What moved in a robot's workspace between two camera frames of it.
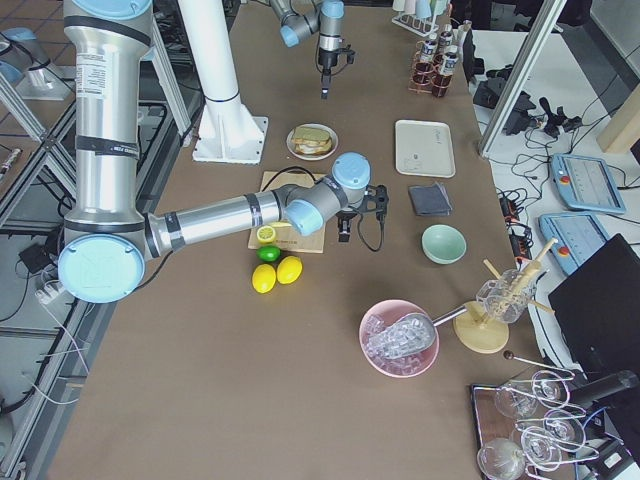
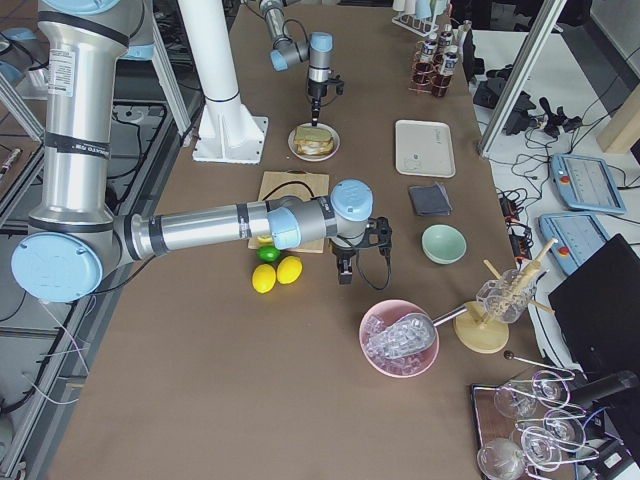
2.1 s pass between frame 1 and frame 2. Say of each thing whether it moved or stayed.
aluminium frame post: stayed
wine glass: stayed
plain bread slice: stayed
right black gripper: moved
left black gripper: moved
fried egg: stayed
